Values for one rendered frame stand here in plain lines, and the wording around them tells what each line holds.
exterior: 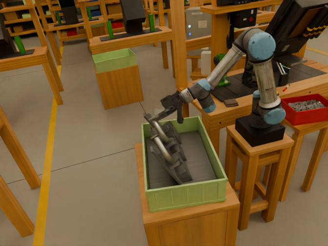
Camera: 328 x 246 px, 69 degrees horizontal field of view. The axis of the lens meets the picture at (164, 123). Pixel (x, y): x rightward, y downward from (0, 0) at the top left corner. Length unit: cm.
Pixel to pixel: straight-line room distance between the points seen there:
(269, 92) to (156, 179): 78
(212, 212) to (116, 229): 115
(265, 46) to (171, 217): 95
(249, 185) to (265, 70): 85
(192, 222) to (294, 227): 117
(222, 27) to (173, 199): 161
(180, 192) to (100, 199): 143
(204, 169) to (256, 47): 72
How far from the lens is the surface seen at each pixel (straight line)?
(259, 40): 124
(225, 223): 149
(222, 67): 141
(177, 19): 214
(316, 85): 243
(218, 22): 232
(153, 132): 131
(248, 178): 177
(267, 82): 137
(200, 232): 149
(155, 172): 146
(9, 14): 1129
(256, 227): 229
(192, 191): 127
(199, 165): 148
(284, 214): 242
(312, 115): 204
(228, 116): 192
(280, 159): 181
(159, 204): 131
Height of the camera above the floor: 187
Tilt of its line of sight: 33 degrees down
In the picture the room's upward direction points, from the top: 7 degrees counter-clockwise
